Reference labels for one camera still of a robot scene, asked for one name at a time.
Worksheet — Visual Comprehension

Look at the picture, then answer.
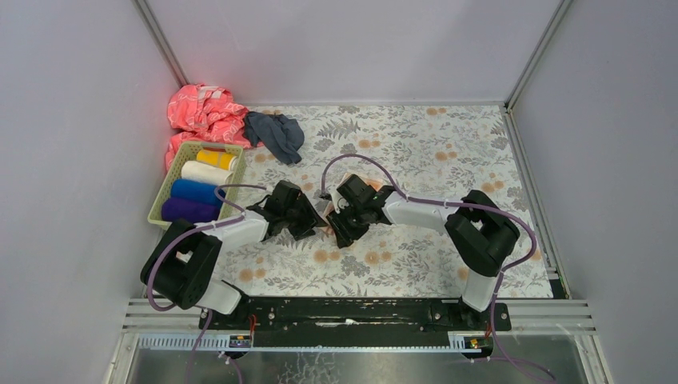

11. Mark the beige lettered towel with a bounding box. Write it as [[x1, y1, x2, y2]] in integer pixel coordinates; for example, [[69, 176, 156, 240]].
[[321, 174, 384, 235]]

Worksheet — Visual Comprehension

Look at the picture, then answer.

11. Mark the purple towel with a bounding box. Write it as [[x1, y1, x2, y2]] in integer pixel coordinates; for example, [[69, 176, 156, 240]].
[[161, 198, 220, 223]]

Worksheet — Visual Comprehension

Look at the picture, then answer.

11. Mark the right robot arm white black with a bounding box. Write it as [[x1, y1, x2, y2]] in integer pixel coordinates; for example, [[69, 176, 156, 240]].
[[322, 174, 520, 312]]

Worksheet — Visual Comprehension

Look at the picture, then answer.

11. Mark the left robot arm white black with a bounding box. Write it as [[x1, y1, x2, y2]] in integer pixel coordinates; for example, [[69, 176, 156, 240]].
[[140, 181, 327, 314]]

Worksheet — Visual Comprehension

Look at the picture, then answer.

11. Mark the dark grey cloth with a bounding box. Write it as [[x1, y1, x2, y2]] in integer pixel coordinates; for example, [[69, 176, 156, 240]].
[[243, 111, 305, 165]]

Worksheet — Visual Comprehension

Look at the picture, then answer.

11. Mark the yellow rolled towel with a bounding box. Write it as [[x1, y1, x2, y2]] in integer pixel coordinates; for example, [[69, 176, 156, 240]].
[[196, 150, 238, 170]]

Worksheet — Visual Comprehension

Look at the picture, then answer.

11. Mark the floral table cloth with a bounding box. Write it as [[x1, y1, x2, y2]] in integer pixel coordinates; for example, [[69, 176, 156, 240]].
[[213, 106, 530, 298]]

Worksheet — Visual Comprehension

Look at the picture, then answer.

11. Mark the white rolled towel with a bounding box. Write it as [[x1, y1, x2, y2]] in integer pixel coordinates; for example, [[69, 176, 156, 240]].
[[180, 161, 233, 186]]

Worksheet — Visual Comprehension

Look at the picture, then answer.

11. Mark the blue rolled towel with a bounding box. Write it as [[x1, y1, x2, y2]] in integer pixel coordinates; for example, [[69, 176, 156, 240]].
[[170, 178, 222, 206]]

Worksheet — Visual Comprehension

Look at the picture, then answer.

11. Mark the pale green plastic basket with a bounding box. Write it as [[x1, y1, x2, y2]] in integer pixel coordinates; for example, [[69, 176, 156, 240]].
[[147, 141, 246, 230]]

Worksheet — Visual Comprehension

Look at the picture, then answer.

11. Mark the pink patterned cloth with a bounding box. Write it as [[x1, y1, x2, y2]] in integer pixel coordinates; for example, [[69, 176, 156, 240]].
[[164, 83, 252, 170]]

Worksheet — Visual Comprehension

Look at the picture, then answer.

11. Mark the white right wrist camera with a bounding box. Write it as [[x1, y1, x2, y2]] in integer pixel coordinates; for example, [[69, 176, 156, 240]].
[[330, 190, 346, 213]]

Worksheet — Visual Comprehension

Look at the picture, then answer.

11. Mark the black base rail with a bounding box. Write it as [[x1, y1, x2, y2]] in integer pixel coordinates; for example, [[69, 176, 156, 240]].
[[200, 296, 512, 348]]

